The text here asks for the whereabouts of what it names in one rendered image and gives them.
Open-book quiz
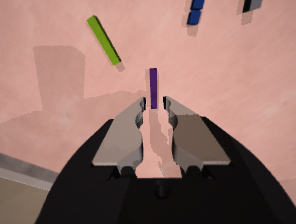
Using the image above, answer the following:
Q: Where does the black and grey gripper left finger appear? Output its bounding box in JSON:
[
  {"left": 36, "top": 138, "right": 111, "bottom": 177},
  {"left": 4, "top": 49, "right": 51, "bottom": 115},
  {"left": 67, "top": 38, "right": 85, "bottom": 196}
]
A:
[{"left": 34, "top": 97, "right": 146, "bottom": 224}]

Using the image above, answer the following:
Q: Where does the small blue block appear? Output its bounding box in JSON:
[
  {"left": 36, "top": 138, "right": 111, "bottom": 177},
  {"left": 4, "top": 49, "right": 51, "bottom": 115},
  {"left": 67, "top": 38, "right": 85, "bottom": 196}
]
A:
[
  {"left": 190, "top": 0, "right": 205, "bottom": 11},
  {"left": 186, "top": 11, "right": 201, "bottom": 25}
]

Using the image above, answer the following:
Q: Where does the purple rod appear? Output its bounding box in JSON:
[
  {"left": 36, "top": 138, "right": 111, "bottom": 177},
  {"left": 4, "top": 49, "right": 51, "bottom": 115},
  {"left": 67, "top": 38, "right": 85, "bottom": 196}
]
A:
[{"left": 149, "top": 68, "right": 157, "bottom": 109}]

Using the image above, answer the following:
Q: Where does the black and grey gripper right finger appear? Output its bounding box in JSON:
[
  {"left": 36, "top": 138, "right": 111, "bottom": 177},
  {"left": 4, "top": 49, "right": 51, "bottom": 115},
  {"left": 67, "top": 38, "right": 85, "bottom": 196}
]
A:
[{"left": 163, "top": 96, "right": 296, "bottom": 224}]

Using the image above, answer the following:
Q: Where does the lime green rod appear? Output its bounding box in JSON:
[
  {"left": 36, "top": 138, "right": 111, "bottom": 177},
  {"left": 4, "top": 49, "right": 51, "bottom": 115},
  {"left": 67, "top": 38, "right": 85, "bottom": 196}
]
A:
[{"left": 86, "top": 15, "right": 121, "bottom": 66}]

